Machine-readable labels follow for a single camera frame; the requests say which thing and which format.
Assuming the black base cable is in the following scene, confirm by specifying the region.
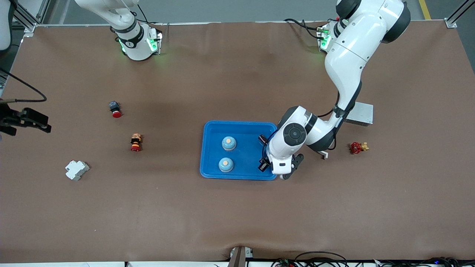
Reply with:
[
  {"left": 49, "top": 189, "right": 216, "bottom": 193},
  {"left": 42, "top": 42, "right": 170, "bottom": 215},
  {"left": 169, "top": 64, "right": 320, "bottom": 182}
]
[
  {"left": 284, "top": 18, "right": 320, "bottom": 40},
  {"left": 134, "top": 3, "right": 166, "bottom": 26}
]

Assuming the aluminium frame post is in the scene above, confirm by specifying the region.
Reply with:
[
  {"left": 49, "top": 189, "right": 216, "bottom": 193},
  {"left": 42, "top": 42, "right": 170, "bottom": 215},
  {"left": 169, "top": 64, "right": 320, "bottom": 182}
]
[
  {"left": 445, "top": 0, "right": 475, "bottom": 29},
  {"left": 11, "top": 0, "right": 50, "bottom": 37}
]

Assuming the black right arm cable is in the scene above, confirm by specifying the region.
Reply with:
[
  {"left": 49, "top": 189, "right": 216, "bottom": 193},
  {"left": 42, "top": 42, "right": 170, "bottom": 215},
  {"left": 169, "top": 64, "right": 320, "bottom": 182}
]
[{"left": 0, "top": 68, "right": 48, "bottom": 103}]

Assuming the blue plastic tray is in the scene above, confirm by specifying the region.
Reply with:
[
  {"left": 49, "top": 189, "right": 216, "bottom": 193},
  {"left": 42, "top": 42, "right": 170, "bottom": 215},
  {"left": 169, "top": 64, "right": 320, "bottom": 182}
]
[{"left": 200, "top": 121, "right": 278, "bottom": 181}]

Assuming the black cable bundle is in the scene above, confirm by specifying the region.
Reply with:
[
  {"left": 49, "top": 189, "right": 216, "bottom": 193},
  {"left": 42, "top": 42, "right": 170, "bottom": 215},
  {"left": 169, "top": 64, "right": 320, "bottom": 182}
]
[{"left": 375, "top": 257, "right": 475, "bottom": 267}]

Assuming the red handwheel brass valve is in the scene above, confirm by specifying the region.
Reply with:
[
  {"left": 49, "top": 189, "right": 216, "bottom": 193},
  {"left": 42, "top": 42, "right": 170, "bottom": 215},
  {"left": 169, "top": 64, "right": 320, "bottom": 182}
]
[{"left": 350, "top": 142, "right": 370, "bottom": 155}]

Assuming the grey metal box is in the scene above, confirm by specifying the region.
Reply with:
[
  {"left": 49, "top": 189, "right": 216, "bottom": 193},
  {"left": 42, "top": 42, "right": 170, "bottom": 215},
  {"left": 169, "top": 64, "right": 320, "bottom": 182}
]
[{"left": 345, "top": 101, "right": 374, "bottom": 127}]

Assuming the white circuit breaker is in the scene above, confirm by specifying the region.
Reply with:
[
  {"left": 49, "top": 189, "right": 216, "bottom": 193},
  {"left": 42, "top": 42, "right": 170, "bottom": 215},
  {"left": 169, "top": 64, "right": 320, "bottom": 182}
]
[{"left": 65, "top": 161, "right": 90, "bottom": 181}]

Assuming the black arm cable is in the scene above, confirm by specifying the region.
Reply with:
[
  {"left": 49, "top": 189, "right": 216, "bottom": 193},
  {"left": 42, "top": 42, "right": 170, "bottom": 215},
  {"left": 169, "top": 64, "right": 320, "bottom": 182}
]
[
  {"left": 0, "top": 68, "right": 48, "bottom": 103},
  {"left": 317, "top": 93, "right": 341, "bottom": 118}
]

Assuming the metal mount bracket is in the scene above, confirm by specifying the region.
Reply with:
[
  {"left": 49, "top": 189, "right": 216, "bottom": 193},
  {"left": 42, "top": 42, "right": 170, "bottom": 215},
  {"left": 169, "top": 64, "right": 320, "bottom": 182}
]
[{"left": 227, "top": 246, "right": 254, "bottom": 267}]

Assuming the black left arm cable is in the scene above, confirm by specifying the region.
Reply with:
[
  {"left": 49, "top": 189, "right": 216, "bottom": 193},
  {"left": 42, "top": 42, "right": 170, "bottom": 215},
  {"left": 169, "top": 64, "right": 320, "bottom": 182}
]
[{"left": 317, "top": 93, "right": 341, "bottom": 118}]

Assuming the black cable loop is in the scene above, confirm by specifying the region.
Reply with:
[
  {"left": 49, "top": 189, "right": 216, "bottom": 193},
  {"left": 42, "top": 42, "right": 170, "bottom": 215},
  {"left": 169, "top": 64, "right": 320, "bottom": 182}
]
[{"left": 294, "top": 251, "right": 349, "bottom": 267}]

